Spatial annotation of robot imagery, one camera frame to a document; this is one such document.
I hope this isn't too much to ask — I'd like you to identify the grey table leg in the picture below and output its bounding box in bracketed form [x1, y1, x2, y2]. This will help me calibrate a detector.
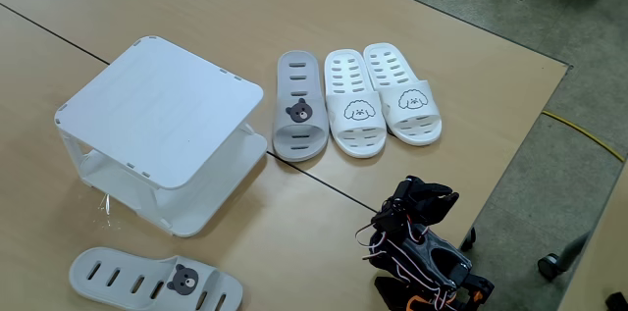
[557, 231, 591, 274]

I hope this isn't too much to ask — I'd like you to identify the white poodle slipper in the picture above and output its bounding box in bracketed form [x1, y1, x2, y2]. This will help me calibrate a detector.
[323, 48, 389, 159]
[362, 41, 444, 147]

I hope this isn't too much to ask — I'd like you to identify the black table caster wheel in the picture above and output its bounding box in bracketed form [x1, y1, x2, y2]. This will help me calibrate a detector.
[459, 226, 478, 253]

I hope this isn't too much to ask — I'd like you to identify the white two-shelf shoe rack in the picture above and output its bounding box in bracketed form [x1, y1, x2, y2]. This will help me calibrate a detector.
[53, 34, 269, 238]

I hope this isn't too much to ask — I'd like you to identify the grey bear slipper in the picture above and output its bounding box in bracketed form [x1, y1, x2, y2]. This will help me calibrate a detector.
[272, 49, 330, 163]
[68, 245, 244, 311]

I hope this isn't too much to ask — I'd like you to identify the yellow floor cable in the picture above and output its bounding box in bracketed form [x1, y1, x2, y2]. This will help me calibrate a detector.
[541, 109, 627, 163]

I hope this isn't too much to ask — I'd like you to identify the clear tape on rack foot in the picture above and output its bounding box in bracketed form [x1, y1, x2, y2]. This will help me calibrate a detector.
[97, 191, 113, 230]

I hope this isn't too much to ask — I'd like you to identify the black floor object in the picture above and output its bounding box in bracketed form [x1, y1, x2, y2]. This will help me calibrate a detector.
[604, 290, 628, 311]

